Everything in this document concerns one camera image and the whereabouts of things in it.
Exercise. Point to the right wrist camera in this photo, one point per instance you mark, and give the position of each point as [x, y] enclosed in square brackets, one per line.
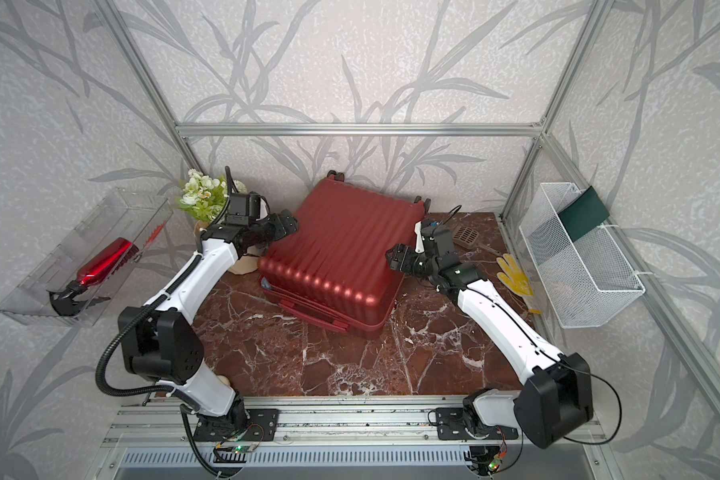
[433, 238]

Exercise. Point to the yellow rubber glove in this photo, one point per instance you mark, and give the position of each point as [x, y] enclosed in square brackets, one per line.
[513, 278]

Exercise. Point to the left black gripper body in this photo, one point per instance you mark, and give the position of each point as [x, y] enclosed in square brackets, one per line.
[273, 230]

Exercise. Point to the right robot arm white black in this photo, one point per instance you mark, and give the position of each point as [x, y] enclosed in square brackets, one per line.
[556, 395]

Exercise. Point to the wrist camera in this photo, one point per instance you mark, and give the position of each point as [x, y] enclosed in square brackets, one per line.
[243, 209]
[433, 238]

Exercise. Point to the red hard-shell suitcase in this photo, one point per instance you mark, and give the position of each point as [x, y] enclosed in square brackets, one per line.
[333, 272]

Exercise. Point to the white wire mesh basket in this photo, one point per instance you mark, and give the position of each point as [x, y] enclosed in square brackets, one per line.
[588, 282]

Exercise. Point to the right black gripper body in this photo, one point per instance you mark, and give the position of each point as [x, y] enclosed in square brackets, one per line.
[413, 263]

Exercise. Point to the red bottle with black handle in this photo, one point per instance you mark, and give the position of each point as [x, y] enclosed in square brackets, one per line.
[93, 273]

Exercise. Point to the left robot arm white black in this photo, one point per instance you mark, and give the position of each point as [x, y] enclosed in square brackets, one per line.
[156, 349]

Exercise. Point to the clear plastic wall tray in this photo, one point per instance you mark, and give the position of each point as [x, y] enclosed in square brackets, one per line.
[135, 216]

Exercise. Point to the dark green card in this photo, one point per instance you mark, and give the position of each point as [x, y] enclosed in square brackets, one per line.
[583, 215]

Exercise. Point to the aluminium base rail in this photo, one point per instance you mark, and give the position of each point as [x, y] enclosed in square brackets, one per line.
[297, 421]

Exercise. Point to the brown slotted spatula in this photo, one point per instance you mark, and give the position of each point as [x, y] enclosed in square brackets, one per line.
[468, 238]

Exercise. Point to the potted white flower plant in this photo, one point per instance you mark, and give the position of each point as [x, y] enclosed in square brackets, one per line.
[202, 198]

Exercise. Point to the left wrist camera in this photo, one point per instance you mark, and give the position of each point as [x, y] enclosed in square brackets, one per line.
[243, 209]

